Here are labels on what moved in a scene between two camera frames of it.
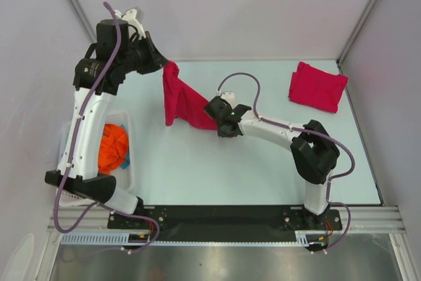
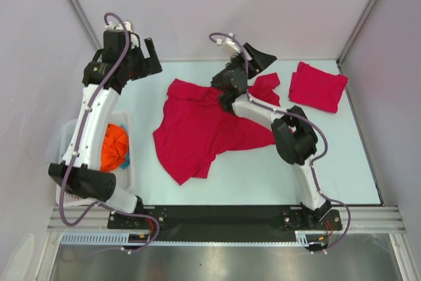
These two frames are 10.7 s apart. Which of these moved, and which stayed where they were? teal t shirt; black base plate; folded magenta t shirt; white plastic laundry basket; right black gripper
Moved: right black gripper
Stayed: black base plate; teal t shirt; folded magenta t shirt; white plastic laundry basket
